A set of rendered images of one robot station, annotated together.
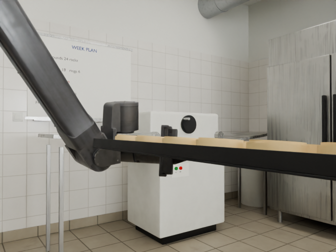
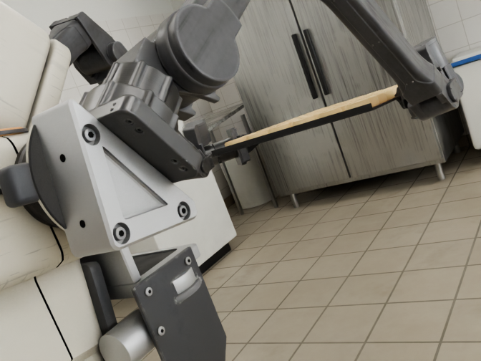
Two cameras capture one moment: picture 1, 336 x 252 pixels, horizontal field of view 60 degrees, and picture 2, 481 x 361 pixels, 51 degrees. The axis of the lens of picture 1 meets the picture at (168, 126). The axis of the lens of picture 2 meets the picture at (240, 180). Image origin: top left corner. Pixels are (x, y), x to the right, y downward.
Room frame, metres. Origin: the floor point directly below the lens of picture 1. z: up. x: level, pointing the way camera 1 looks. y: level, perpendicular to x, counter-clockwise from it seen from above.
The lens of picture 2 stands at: (-0.69, 0.46, 1.13)
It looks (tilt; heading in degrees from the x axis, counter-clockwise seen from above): 10 degrees down; 342
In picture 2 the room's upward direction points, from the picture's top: 21 degrees counter-clockwise
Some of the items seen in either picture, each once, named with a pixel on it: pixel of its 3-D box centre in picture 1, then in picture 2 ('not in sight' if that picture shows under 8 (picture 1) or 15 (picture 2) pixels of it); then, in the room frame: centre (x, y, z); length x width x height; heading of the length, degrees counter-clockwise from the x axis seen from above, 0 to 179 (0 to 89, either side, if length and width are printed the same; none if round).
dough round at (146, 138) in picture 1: (153, 143); (257, 137); (0.40, 0.02, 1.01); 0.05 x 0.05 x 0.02
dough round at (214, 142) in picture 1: (220, 148); (303, 123); (0.30, -0.05, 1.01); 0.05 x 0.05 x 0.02
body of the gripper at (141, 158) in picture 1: (153, 149); (227, 149); (0.61, 0.03, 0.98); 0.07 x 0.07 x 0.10; 81
